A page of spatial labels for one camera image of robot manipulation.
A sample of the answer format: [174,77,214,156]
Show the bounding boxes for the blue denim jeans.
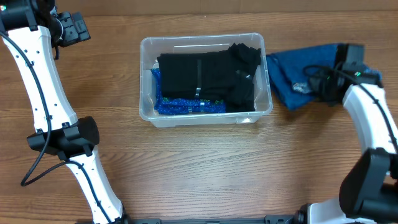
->
[266,43,383,110]

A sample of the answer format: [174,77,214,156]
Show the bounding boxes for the black cloth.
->
[156,51,237,101]
[227,43,261,98]

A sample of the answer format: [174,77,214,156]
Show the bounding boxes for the blue green sparkly fabric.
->
[151,68,226,115]

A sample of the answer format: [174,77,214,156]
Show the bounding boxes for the black socks bundle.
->
[226,93,255,113]

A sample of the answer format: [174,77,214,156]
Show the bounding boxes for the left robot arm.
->
[1,0,129,223]

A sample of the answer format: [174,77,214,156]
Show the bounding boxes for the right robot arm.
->
[291,44,397,223]

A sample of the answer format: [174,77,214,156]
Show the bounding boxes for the clear plastic storage bin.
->
[139,32,273,128]

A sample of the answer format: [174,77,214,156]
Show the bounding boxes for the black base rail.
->
[114,212,308,224]

